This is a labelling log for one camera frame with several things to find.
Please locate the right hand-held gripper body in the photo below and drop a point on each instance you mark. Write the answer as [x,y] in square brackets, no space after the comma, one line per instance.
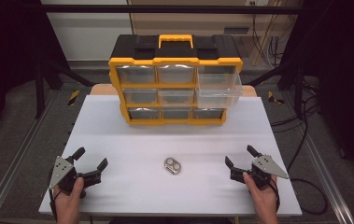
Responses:
[266,166]

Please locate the clear plastic drawer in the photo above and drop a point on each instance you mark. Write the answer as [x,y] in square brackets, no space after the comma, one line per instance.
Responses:
[218,88]
[139,96]
[176,113]
[144,114]
[176,74]
[176,96]
[136,74]
[208,114]

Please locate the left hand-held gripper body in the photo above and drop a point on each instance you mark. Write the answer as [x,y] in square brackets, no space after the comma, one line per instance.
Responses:
[60,170]

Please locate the light wooden table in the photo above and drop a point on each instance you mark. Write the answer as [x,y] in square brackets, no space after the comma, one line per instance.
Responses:
[103,89]

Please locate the black metal stand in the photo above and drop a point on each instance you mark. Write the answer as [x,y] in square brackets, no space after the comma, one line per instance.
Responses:
[39,90]
[298,90]

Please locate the black curtain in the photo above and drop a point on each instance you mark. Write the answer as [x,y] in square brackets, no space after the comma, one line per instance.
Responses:
[346,77]
[6,62]

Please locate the yellow black floor tape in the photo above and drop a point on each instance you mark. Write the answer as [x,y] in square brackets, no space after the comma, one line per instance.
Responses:
[73,97]
[274,98]

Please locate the person's left hand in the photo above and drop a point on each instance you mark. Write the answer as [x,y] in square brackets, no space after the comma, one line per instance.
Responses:
[68,203]

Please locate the black metal frame bar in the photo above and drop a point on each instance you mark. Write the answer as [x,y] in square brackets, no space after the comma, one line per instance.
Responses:
[165,9]

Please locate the silver button battery pack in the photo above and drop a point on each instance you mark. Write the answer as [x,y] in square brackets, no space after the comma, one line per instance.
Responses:
[172,165]

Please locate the yellow black drawer organizer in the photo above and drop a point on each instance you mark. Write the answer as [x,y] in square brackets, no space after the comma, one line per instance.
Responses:
[177,49]

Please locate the person's right hand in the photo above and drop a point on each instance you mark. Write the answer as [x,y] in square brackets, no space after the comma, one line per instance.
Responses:
[263,199]

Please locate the metal floor rail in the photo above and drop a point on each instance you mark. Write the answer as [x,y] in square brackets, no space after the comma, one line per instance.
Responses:
[9,174]
[323,174]

